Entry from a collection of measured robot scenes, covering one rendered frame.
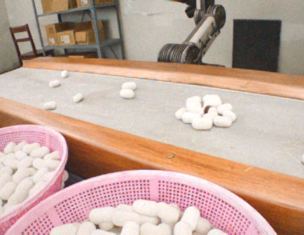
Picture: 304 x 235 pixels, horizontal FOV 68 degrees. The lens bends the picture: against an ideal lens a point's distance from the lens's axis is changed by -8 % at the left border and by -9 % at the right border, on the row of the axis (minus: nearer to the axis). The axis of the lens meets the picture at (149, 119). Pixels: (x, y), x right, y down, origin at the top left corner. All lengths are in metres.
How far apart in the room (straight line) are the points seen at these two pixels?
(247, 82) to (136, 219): 0.44
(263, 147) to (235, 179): 0.12
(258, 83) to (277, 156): 0.27
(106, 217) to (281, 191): 0.20
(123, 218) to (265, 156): 0.22
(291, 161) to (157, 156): 0.19
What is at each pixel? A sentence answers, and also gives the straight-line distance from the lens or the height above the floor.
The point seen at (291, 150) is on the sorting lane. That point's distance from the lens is 0.41.
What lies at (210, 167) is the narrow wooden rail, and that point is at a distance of 0.31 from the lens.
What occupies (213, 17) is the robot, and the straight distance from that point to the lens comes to 1.07.
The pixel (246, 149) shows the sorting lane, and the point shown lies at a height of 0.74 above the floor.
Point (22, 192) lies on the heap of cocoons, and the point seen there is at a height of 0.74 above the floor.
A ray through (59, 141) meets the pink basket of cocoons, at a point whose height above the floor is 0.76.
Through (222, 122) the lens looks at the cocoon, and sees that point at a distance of 0.44.
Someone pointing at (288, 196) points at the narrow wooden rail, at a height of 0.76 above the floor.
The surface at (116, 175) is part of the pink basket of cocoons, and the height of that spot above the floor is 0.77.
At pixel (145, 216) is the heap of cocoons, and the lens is 0.30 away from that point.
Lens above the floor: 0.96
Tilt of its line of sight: 26 degrees down
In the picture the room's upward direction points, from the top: 6 degrees counter-clockwise
